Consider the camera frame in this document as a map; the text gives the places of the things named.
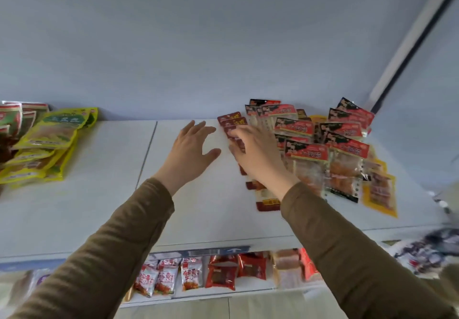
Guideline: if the pile of red snack packets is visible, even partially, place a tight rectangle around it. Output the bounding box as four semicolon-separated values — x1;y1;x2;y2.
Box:
0;101;50;165

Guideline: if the white metal shelf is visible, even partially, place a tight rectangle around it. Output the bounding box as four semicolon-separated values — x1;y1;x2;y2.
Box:
0;0;459;319

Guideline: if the pile of black red snacks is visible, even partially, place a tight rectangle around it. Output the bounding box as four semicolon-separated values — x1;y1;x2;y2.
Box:
245;97;375;204

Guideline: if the orange clear snack packet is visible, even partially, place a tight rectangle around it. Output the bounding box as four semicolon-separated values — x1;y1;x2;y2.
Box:
365;159;388;174
362;172;398;218

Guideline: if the pile of yellow snack packets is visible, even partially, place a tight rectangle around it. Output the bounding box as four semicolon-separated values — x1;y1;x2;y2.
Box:
0;107;98;189

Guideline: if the row of dark red snacks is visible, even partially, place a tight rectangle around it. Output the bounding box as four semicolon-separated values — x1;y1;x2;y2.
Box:
205;252;268;291

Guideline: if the person's left hand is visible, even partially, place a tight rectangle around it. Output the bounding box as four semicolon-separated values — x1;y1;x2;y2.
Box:
153;120;222;197

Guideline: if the person's left forearm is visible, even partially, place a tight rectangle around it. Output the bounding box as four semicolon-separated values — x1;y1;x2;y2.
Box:
11;178;175;319

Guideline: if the hanging strip of black packets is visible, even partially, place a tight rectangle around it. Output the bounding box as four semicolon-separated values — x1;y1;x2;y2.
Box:
393;228;459;276

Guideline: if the person's right forearm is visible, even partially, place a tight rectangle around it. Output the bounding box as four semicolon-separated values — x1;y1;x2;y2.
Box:
280;182;456;319

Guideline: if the row of white red snacks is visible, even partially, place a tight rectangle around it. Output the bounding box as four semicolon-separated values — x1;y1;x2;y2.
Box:
133;257;204;298

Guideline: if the person's right hand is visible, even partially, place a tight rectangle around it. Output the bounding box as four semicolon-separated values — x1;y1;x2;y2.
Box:
228;125;301;201

